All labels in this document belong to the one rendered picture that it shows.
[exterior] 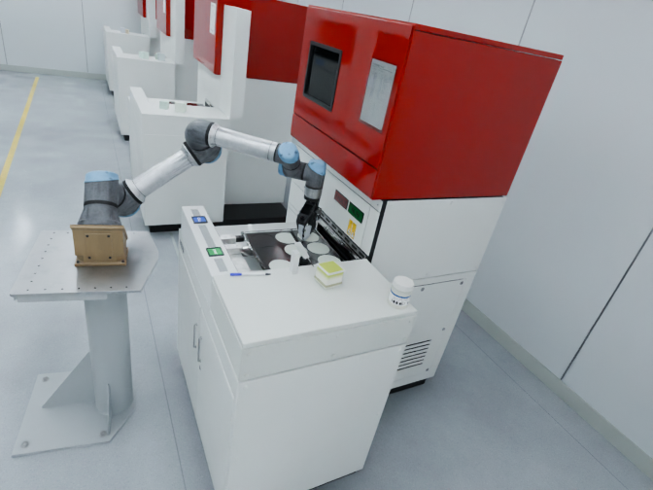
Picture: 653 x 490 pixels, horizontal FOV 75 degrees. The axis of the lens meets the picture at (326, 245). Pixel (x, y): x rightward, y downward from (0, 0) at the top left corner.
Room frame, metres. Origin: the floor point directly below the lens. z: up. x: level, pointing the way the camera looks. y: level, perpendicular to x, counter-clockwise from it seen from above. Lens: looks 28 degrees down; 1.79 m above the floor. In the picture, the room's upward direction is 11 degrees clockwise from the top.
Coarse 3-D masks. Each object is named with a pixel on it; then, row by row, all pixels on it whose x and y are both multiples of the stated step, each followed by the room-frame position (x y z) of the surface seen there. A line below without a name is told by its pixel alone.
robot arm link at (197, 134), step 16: (192, 128) 1.61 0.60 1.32; (208, 128) 1.59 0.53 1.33; (224, 128) 1.62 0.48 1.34; (192, 144) 1.62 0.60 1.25; (208, 144) 1.59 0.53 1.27; (224, 144) 1.59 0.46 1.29; (240, 144) 1.58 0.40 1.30; (256, 144) 1.57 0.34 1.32; (272, 144) 1.58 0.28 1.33; (288, 144) 1.56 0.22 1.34; (272, 160) 1.58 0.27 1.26; (288, 160) 1.54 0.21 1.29
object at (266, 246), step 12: (252, 240) 1.57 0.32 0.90; (264, 240) 1.60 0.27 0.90; (276, 240) 1.61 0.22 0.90; (300, 240) 1.66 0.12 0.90; (324, 240) 1.70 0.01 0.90; (264, 252) 1.50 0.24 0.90; (276, 252) 1.52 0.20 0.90; (312, 252) 1.58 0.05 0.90; (264, 264) 1.40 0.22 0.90; (300, 264) 1.46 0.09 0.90
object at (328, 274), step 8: (320, 264) 1.27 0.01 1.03; (328, 264) 1.28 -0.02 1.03; (336, 264) 1.29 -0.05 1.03; (320, 272) 1.25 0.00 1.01; (328, 272) 1.23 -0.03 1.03; (336, 272) 1.24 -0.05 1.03; (320, 280) 1.25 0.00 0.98; (328, 280) 1.22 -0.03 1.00; (336, 280) 1.25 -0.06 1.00; (328, 288) 1.23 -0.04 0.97
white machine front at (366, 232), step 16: (304, 160) 2.09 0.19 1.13; (336, 176) 1.80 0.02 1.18; (352, 192) 1.68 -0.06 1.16; (336, 208) 1.76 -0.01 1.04; (368, 208) 1.56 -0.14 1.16; (384, 208) 1.51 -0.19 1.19; (336, 224) 1.73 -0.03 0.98; (368, 224) 1.54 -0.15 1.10; (352, 240) 1.62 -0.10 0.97; (368, 240) 1.52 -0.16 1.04; (368, 256) 1.50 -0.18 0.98
